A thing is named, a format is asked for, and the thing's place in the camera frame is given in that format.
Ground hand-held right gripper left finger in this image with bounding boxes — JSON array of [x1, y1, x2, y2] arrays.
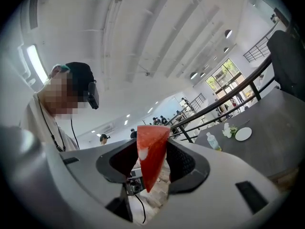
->
[[14, 127, 143, 224]]

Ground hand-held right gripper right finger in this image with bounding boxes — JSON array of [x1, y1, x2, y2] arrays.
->
[[152, 139, 285, 229]]

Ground red watermelon slice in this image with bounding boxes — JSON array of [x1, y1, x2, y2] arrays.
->
[[136, 125, 171, 193]]

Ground white flower bouquet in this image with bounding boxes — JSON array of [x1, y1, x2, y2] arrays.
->
[[222, 122, 239, 138]]

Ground white round plate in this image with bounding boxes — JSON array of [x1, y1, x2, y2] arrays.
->
[[234, 127, 253, 142]]

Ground beige sweatshirt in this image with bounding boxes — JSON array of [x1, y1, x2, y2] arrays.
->
[[20, 93, 81, 152]]

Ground person's head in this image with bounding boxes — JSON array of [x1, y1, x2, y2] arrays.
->
[[42, 61, 97, 119]]

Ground black metal railing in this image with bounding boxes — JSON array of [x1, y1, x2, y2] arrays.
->
[[170, 53, 275, 143]]

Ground large glass window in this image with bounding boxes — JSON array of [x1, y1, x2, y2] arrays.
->
[[205, 58, 246, 98]]

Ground teal hair clip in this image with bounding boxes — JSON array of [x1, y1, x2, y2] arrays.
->
[[55, 64, 71, 73]]

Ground oblong white light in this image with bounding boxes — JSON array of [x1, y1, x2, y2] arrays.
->
[[25, 44, 49, 85]]

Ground grey balcony railing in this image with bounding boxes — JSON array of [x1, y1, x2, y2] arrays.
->
[[243, 33, 273, 62]]

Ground black office chair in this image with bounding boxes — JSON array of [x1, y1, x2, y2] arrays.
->
[[266, 30, 305, 97]]

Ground thin black headset cable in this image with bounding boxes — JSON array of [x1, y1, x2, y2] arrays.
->
[[70, 117, 81, 150]]

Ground small grey action camera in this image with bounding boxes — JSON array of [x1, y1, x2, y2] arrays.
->
[[125, 170, 145, 197]]

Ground black head-worn camera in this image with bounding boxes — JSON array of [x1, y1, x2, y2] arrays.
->
[[86, 81, 100, 110]]

